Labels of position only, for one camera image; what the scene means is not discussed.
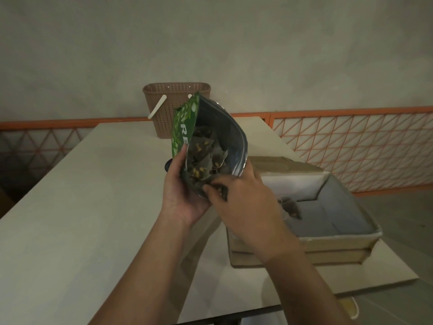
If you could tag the green tea pouch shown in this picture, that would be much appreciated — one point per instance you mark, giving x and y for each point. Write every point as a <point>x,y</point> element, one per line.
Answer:
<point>233,131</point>

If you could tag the beige fabric storage box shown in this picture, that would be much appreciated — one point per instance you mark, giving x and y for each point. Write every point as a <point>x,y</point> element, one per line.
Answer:
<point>338,245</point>

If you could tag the round blue sticker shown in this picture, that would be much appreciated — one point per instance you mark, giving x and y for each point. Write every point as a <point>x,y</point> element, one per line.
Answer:
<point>168,165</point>

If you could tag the person's right hand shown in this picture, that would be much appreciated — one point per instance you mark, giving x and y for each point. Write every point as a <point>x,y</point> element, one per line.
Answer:
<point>250,213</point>

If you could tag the orange metal mesh fence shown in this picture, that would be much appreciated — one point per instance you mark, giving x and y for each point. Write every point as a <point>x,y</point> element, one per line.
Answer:
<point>338,113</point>

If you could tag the pile of green tea bags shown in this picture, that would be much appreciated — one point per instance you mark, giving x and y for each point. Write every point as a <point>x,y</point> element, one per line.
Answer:
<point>203,155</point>

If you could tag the person's left hand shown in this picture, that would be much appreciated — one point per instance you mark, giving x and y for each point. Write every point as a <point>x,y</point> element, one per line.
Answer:
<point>181,199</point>

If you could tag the person's left forearm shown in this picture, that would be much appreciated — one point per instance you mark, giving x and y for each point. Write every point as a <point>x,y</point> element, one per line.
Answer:
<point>142,277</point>

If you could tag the brown perforated plastic basket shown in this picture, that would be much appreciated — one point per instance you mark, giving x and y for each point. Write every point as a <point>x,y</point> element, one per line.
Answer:
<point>165,125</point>

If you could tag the green tea bag with tag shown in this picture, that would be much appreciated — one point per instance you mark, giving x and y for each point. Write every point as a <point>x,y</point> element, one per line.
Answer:
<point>292,208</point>

